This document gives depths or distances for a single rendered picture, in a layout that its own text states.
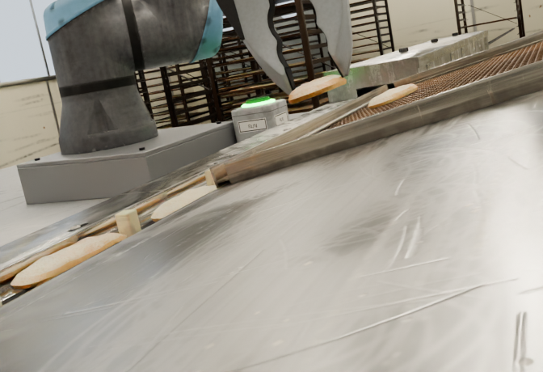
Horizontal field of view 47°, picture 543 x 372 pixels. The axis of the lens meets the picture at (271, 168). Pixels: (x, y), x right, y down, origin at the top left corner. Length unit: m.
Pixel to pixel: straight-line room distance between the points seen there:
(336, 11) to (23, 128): 6.11
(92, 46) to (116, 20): 0.05
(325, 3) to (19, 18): 6.34
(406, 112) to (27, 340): 0.25
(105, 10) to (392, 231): 0.84
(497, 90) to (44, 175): 0.72
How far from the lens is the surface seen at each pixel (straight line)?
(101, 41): 0.96
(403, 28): 7.85
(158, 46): 0.97
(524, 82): 0.37
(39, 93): 6.72
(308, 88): 0.43
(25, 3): 6.85
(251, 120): 0.99
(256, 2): 0.48
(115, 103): 0.96
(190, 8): 0.97
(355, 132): 0.39
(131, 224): 0.50
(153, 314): 0.17
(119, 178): 0.87
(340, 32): 0.46
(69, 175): 0.93
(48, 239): 0.51
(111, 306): 0.20
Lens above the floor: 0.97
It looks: 10 degrees down
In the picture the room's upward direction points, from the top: 11 degrees counter-clockwise
